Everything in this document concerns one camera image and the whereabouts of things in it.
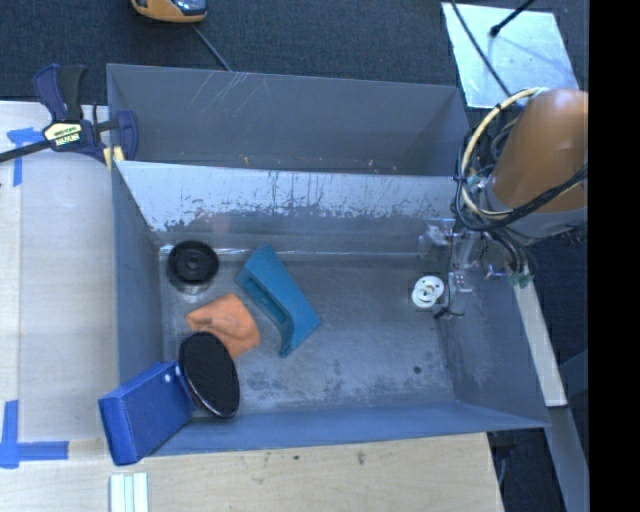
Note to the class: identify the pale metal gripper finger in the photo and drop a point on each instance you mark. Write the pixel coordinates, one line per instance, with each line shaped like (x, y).
(437, 232)
(460, 283)

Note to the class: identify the grey metal bin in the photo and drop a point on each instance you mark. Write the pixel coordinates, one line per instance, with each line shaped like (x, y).
(350, 350)

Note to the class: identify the teal plastic holder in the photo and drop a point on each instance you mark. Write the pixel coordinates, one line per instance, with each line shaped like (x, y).
(280, 300)

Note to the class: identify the orange cloth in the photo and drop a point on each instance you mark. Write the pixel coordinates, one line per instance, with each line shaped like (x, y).
(225, 322)

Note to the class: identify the black round lid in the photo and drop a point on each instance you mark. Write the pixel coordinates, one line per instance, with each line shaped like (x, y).
(192, 261)

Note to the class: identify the black oval disc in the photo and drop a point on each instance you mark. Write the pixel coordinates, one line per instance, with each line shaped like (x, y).
(210, 375)

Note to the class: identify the blue box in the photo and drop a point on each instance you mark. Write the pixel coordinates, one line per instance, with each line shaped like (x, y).
(145, 415)

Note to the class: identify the pale wood board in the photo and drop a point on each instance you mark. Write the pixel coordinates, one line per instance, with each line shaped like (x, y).
(65, 300)

